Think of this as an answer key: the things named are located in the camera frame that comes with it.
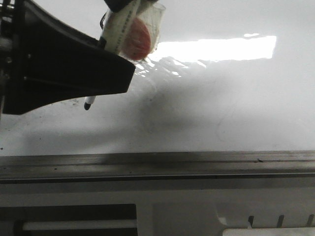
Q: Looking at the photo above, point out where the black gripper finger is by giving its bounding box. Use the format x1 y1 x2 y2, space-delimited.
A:
103 0 158 12
1 0 135 115

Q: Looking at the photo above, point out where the white whiteboard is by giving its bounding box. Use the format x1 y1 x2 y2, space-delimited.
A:
0 0 315 156

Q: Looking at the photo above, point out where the red round magnet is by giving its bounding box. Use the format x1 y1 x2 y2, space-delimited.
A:
122 18 151 60

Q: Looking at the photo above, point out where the white plastic base panel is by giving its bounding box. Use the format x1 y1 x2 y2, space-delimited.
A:
0 177 315 236

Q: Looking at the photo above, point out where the white black whiteboard marker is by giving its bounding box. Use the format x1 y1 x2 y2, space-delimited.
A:
84 0 141 111

